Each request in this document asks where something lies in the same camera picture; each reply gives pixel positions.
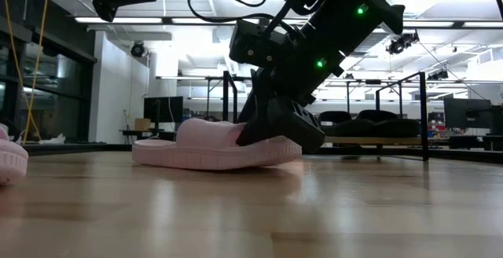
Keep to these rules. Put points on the wooden shelf with black frame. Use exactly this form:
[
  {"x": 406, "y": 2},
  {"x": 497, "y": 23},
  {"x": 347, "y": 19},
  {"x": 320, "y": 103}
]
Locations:
[{"x": 373, "y": 141}]

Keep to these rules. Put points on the black computer monitor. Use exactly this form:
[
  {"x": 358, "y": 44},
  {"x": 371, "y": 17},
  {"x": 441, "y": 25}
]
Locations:
[
  {"x": 163, "y": 109},
  {"x": 467, "y": 112}
]

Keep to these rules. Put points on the black rubber slide sandal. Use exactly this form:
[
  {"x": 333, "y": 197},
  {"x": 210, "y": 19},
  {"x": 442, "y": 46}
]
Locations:
[
  {"x": 342, "y": 129},
  {"x": 393, "y": 128}
]

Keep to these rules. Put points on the pink rubber slide sandal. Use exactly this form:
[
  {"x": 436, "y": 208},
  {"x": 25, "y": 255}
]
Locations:
[
  {"x": 12, "y": 159},
  {"x": 196, "y": 148}
]

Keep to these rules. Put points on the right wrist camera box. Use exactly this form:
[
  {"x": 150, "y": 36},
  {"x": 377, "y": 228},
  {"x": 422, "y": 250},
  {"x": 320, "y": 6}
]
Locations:
[{"x": 261, "y": 43}]

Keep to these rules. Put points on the round black ceiling device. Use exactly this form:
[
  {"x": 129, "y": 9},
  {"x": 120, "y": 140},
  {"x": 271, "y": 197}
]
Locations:
[{"x": 138, "y": 49}]

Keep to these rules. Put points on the long ceiling light strip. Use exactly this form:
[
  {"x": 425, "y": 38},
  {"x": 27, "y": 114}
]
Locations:
[
  {"x": 428, "y": 24},
  {"x": 118, "y": 20},
  {"x": 483, "y": 24},
  {"x": 181, "y": 21}
]

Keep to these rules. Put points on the white crumpled bag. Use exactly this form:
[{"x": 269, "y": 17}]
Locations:
[{"x": 53, "y": 140}]

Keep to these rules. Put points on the brown cardboard box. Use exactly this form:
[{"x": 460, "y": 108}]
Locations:
[{"x": 142, "y": 124}]

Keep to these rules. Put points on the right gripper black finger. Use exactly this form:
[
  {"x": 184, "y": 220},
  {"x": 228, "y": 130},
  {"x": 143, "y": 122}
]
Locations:
[
  {"x": 261, "y": 96},
  {"x": 294, "y": 128}
]

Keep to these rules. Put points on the black aluminium rig frame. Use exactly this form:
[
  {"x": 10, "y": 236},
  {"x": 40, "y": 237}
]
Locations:
[{"x": 78, "y": 148}]

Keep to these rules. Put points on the black camera on mount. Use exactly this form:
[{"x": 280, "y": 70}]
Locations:
[{"x": 399, "y": 45}]

